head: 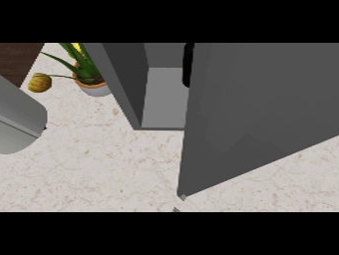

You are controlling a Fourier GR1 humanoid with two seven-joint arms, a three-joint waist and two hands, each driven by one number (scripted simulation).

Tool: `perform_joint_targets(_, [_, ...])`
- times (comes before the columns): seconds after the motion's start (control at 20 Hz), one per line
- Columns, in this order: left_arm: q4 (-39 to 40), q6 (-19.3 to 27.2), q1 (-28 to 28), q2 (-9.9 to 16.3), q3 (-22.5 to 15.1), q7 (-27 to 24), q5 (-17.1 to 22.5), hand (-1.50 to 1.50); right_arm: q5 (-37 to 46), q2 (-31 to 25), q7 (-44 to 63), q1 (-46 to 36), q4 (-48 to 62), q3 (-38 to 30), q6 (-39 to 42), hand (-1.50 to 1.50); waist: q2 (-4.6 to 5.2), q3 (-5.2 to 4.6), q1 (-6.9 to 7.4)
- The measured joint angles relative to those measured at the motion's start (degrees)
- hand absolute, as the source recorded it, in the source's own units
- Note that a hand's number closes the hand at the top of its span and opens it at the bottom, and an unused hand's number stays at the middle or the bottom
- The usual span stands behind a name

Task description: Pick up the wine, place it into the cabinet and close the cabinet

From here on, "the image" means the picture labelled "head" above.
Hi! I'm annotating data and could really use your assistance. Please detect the olive yellow wine bottle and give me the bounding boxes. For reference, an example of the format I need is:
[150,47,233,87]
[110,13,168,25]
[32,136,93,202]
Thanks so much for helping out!
[27,72,56,94]

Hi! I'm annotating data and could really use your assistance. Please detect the grey open cabinet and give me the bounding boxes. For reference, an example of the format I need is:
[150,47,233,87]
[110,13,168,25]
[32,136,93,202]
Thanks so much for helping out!
[82,43,195,131]

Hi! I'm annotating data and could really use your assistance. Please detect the dark grey cabinet door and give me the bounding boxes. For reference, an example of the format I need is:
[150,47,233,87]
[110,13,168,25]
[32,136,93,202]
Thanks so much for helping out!
[175,43,339,201]

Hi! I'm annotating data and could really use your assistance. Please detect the green plant in pale pot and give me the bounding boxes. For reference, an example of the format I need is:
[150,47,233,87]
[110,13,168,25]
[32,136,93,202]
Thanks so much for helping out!
[41,43,115,98]

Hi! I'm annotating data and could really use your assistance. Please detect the black door handle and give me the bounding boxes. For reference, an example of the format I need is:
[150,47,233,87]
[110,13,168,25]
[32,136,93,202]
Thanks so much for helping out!
[181,43,196,90]

